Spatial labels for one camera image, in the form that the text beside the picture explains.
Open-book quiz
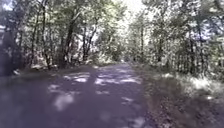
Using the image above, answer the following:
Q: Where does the grassy verge with leaves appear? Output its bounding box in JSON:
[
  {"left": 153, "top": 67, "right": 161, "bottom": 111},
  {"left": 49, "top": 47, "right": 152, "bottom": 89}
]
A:
[{"left": 0, "top": 62, "right": 98, "bottom": 81}]

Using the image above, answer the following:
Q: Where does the leaf-strewn earth verge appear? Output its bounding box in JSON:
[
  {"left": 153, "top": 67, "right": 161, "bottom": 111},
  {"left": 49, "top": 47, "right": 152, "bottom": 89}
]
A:
[{"left": 130, "top": 63, "right": 224, "bottom": 128}]

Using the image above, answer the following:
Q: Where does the grey asphalt path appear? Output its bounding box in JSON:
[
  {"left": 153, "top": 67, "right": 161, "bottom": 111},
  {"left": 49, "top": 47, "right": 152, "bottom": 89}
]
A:
[{"left": 0, "top": 62, "right": 161, "bottom": 128}]

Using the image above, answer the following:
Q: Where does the wood of trees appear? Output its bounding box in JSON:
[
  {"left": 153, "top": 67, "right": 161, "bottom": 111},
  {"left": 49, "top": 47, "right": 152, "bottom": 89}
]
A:
[{"left": 0, "top": 0, "right": 224, "bottom": 83}]

